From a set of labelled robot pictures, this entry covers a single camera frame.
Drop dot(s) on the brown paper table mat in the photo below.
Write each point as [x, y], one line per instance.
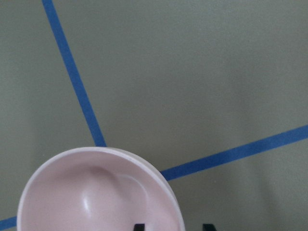
[173, 81]

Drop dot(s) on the pink bowl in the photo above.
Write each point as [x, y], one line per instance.
[98, 189]

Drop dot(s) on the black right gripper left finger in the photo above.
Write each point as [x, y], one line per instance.
[139, 227]

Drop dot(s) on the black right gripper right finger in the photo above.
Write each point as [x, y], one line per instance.
[209, 227]

